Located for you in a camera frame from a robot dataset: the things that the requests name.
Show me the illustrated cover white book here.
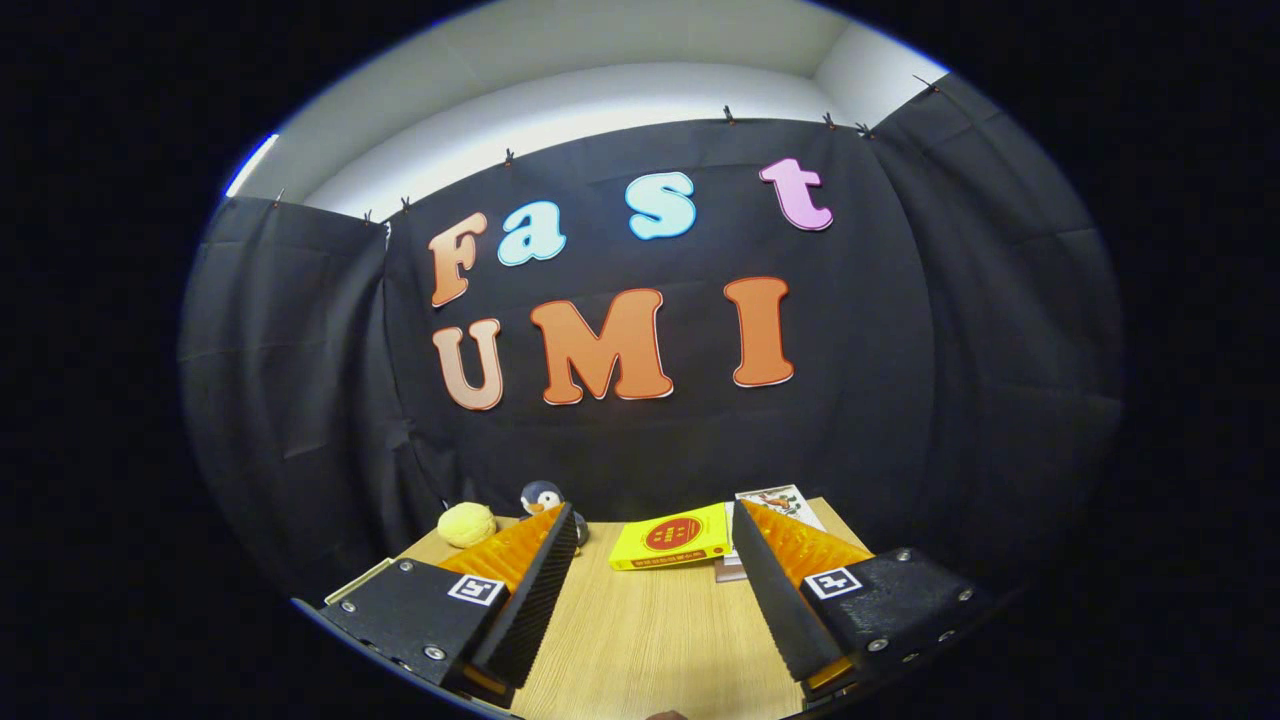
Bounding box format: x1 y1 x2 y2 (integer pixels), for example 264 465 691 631
735 484 827 532

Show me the row of black cloth clips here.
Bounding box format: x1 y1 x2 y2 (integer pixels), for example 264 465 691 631
270 74 943 225

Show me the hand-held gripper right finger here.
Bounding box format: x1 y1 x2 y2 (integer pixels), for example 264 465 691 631
730 498 997 709

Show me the yellow bun plush toy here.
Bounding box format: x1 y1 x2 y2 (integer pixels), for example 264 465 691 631
437 502 498 549

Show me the cream fabric storage box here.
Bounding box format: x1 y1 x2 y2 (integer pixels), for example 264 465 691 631
323 557 397 607

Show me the yellow book red label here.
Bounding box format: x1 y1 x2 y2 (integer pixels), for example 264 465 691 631
608 502 736 572

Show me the ceiling tube light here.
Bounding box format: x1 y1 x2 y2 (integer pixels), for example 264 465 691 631
224 132 282 199

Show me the penguin plush toy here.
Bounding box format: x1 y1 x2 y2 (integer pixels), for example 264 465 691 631
519 480 591 547

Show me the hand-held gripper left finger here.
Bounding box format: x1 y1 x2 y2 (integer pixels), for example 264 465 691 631
318 502 581 711

